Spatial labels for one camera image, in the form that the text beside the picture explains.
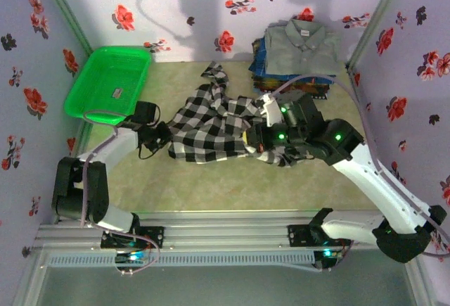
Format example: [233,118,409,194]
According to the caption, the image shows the black white checkered shirt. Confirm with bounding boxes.
[167,60,317,169]

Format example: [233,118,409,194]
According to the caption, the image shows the right small circuit board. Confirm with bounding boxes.
[314,248,345,262]

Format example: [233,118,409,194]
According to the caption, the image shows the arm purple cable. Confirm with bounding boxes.
[79,108,161,276]
[265,73,450,260]

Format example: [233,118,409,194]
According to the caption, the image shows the left small circuit board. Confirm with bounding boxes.
[115,251,148,264]

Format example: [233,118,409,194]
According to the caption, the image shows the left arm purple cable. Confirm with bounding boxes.
[79,108,161,276]

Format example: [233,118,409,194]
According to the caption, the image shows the left thin black cable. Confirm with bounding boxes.
[137,133,166,160]

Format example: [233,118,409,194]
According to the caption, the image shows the dark orange patterned folded shirt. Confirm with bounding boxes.
[251,73,333,101]

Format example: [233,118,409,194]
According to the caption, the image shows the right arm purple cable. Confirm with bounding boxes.
[265,73,450,260]

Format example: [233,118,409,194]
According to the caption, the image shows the aluminium corner post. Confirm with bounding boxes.
[346,0,412,70]
[34,0,94,57]

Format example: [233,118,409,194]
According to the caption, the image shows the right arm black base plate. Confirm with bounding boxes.
[287,224,330,248]

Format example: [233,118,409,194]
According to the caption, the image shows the green plastic basket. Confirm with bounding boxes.
[63,45,153,127]

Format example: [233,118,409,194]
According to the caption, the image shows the grey folded shirt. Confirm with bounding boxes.
[263,18,342,77]

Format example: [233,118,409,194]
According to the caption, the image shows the aluminium rail frame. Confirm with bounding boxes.
[33,209,419,251]

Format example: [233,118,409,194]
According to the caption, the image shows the small circuit board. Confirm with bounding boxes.
[314,248,345,262]
[115,251,148,264]

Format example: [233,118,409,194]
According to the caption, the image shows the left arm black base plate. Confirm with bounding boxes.
[101,226,165,250]

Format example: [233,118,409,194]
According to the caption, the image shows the grey slotted cable duct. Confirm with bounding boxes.
[45,251,317,269]

